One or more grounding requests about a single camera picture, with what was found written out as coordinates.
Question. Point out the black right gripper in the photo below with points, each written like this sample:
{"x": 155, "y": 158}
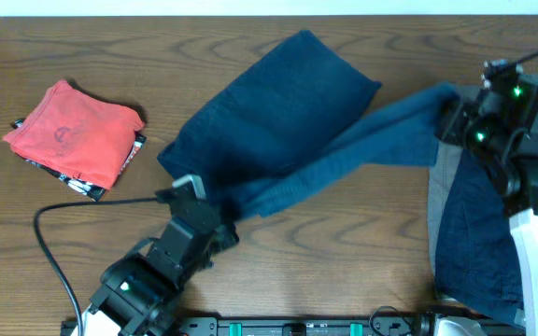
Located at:
{"x": 452, "y": 129}

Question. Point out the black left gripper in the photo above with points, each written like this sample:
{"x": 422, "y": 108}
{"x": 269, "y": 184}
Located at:
{"x": 205, "y": 220}

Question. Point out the dark blue denim shorts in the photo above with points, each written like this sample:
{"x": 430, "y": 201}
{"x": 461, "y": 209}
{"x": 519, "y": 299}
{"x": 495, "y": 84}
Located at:
{"x": 295, "y": 122}

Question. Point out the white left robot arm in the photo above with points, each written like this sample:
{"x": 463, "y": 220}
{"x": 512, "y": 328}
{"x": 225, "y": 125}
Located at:
{"x": 139, "y": 292}

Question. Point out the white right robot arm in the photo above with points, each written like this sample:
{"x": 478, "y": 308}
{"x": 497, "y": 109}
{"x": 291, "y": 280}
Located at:
{"x": 522, "y": 212}

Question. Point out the grey folded garment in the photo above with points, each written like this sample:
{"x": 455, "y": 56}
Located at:
{"x": 441, "y": 177}

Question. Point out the red folded t-shirt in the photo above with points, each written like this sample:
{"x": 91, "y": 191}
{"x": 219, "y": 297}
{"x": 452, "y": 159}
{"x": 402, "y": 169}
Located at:
{"x": 77, "y": 135}

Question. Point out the dark blue denim garment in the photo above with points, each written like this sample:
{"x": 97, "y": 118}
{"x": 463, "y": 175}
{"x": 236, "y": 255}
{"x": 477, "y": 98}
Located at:
{"x": 476, "y": 261}

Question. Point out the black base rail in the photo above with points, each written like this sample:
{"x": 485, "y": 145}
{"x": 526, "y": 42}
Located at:
{"x": 384, "y": 321}

